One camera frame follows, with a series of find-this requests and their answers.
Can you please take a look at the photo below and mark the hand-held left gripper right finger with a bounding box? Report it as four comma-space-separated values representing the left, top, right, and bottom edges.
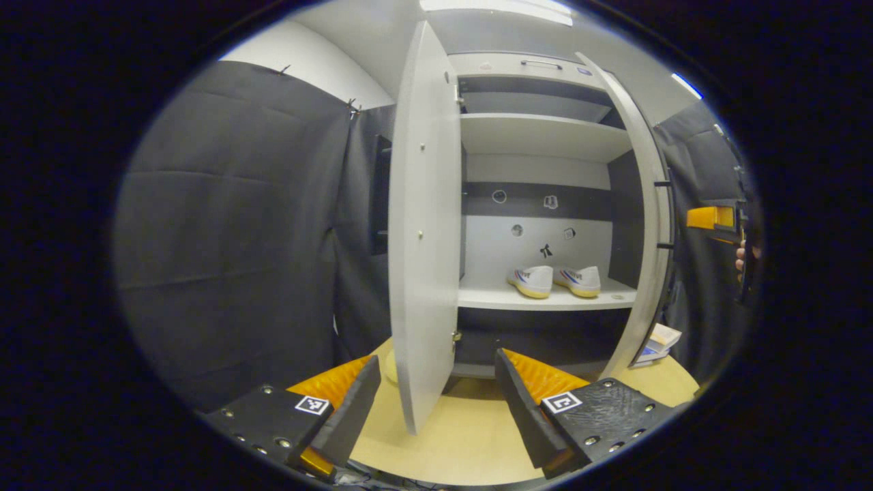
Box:
494, 348, 676, 479

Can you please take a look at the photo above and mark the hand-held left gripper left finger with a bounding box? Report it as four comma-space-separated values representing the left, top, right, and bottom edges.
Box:
205, 355, 383, 478

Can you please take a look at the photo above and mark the white cabinet door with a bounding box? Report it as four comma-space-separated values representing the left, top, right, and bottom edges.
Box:
387, 19, 464, 436
576, 51, 676, 381

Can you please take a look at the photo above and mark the white striped shoe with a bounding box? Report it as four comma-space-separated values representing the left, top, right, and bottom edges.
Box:
506, 265, 554, 299
553, 265, 602, 299

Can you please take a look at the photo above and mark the white shoe cabinet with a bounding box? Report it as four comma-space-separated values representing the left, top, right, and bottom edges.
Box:
387, 19, 676, 436

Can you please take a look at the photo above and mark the small beige box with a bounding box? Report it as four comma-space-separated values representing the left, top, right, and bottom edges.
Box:
648, 324, 683, 350

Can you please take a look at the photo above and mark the black backdrop cloth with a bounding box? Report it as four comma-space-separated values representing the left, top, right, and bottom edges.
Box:
113, 60, 758, 413

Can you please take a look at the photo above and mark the long ceiling light panel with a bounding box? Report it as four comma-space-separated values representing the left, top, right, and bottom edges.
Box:
419, 0, 574, 27

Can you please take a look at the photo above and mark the black door handle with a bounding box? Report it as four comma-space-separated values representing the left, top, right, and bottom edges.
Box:
653, 179, 676, 250
370, 134, 393, 256

